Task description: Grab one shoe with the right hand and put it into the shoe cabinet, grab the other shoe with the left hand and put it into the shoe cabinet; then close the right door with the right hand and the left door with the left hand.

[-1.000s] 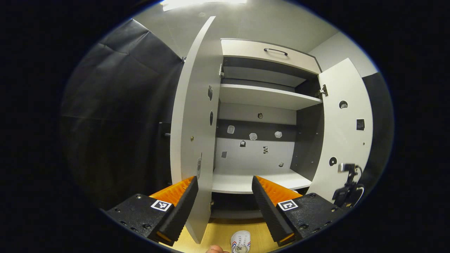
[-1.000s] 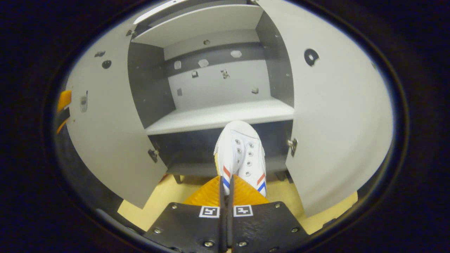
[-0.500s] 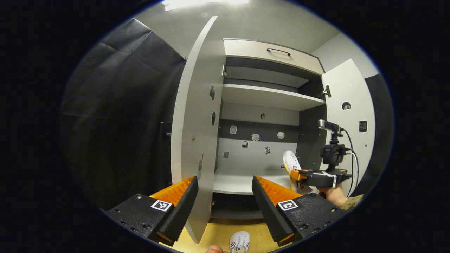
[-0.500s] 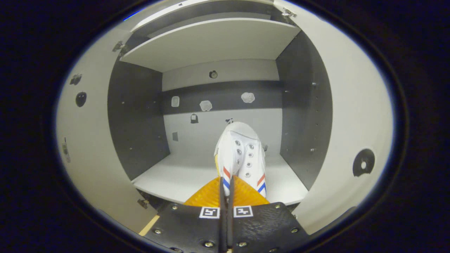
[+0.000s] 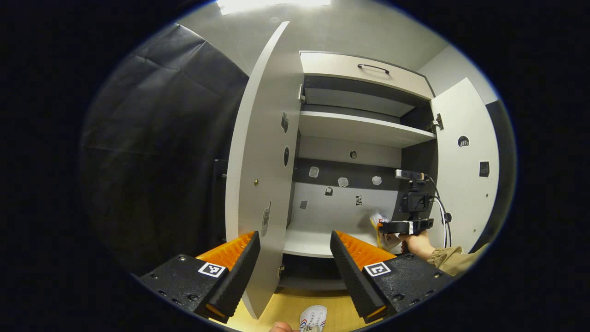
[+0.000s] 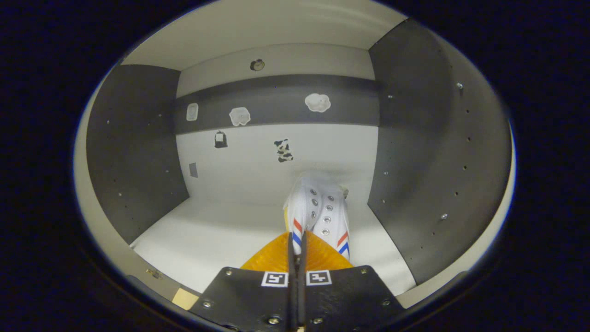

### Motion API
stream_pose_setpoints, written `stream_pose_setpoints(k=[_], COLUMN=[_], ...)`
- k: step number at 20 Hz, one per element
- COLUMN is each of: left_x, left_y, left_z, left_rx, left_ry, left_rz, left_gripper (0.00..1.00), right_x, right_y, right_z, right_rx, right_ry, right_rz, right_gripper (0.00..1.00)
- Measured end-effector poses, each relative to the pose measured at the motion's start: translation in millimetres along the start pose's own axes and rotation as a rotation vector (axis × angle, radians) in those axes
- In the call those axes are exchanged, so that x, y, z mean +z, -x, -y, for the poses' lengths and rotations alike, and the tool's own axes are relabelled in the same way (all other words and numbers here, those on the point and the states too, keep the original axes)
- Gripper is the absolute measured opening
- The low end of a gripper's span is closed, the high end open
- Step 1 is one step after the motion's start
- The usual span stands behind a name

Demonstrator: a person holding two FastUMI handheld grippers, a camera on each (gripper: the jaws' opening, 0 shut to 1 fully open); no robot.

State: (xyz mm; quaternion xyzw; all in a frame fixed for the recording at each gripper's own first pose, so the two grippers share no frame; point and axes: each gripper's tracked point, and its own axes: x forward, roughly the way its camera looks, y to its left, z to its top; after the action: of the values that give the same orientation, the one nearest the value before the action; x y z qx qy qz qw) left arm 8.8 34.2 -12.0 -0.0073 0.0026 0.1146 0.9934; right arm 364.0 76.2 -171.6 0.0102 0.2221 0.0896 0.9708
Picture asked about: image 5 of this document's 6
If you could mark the white cabinet drawer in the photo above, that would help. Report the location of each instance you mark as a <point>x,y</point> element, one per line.
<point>341,69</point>

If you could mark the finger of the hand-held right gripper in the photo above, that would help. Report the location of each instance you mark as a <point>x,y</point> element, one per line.
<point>375,233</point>

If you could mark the white shoe cabinet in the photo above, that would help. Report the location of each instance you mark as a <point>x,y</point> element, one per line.
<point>332,216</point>

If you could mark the metal door hinge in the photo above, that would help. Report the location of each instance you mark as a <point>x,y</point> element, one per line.
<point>301,93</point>
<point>435,122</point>

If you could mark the white cabinet door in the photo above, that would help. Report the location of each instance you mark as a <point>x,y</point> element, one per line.
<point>470,203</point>
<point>262,152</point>

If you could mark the white shoe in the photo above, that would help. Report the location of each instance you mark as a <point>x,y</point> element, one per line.
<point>313,318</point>
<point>392,240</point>

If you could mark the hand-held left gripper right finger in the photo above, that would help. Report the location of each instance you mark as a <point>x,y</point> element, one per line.
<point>352,272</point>

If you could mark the white cabinet shelf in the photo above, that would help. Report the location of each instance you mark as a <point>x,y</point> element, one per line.
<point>355,128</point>

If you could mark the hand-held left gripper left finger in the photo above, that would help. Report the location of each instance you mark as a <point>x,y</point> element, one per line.
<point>237,272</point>

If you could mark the ceiling light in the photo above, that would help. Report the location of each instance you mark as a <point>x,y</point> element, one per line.
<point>272,4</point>

